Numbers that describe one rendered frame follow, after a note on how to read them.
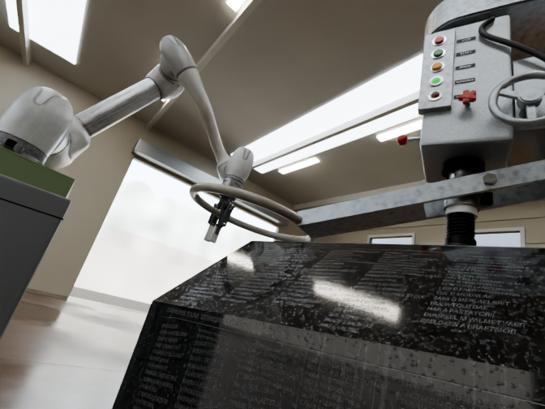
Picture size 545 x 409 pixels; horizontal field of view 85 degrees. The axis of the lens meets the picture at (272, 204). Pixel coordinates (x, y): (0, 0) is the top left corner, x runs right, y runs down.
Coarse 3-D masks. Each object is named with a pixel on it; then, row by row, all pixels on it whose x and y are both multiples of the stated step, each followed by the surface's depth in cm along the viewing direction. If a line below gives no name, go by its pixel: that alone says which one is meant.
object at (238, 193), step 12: (192, 192) 101; (216, 192) 91; (228, 192) 88; (240, 192) 87; (204, 204) 118; (264, 204) 87; (276, 204) 88; (216, 216) 127; (288, 216) 89; (300, 216) 92; (252, 228) 131; (288, 240) 124; (300, 240) 117; (312, 240) 107
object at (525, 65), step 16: (480, 32) 82; (528, 48) 74; (528, 64) 75; (544, 64) 73; (528, 80) 73; (544, 80) 71; (544, 96) 70; (544, 112) 69; (528, 128) 70; (544, 128) 68; (528, 144) 74; (544, 144) 73; (512, 160) 81; (528, 160) 79
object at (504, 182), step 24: (504, 168) 71; (528, 168) 69; (408, 192) 80; (432, 192) 77; (456, 192) 74; (480, 192) 72; (504, 192) 79; (528, 192) 76; (312, 216) 91; (336, 216) 87; (360, 216) 85; (384, 216) 85; (408, 216) 85; (432, 216) 85
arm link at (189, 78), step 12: (180, 72) 128; (192, 72) 129; (192, 84) 129; (192, 96) 131; (204, 96) 131; (204, 108) 132; (204, 120) 135; (216, 132) 140; (216, 144) 142; (216, 156) 145; (228, 156) 146
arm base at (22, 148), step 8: (0, 136) 88; (8, 136) 89; (0, 144) 86; (8, 144) 87; (16, 144) 86; (24, 144) 91; (16, 152) 88; (24, 152) 90; (32, 152) 92; (40, 152) 95; (32, 160) 90; (40, 160) 95
